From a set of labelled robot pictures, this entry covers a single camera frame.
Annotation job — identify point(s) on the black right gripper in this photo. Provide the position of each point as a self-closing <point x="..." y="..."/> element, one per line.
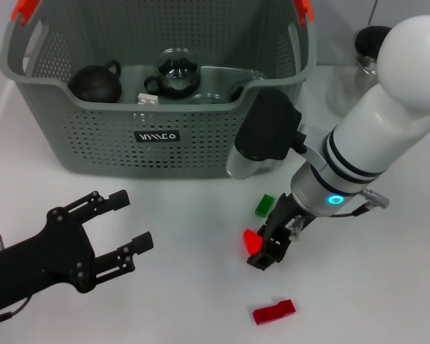
<point x="288" y="215"/>

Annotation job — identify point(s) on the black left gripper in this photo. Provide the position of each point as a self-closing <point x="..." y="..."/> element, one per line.
<point x="46" y="261"/>

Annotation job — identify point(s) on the red-orange wedge toy brick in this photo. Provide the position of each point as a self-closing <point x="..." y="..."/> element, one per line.
<point x="251" y="241"/>

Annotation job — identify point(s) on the white toy brick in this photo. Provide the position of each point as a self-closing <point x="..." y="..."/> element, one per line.
<point x="147" y="99"/>

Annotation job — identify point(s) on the glass teacup with black sleeve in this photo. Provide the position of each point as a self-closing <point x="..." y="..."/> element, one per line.
<point x="206" y="98"/>
<point x="236" y="94"/>
<point x="177" y="77"/>

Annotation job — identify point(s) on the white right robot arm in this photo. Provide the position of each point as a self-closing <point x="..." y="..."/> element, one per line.
<point x="380" y="125"/>

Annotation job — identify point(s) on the grey-green perforated storage basket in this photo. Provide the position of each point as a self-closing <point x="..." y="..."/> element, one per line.
<point x="182" y="150"/>

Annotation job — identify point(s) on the green toy brick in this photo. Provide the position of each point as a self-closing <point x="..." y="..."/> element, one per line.
<point x="264" y="206"/>

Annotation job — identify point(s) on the dark red long toy brick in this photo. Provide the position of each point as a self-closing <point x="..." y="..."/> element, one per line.
<point x="274" y="311"/>

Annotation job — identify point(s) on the dark clay teapot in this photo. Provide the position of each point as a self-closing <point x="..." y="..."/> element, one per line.
<point x="96" y="84"/>

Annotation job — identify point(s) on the glass pitcher with black lid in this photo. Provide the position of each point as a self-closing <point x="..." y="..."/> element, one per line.
<point x="344" y="89"/>

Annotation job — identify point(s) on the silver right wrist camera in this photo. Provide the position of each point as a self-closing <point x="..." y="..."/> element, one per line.
<point x="268" y="125"/>

